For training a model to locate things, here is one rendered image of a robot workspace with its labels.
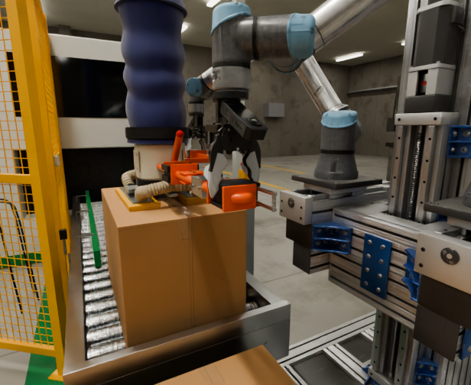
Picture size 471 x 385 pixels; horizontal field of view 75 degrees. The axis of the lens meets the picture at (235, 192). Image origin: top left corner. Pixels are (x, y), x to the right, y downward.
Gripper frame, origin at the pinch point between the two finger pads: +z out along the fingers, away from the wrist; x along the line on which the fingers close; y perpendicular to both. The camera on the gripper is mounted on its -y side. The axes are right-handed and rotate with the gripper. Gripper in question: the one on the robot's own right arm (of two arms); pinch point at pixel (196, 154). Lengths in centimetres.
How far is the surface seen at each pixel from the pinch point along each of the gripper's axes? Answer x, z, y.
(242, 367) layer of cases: -18, 53, 80
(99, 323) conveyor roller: -52, 55, 37
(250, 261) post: 25, 57, 13
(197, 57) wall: 364, -250, -916
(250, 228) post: 24.4, 38.7, 13.4
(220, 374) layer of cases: -25, 53, 79
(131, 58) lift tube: -35, -35, 36
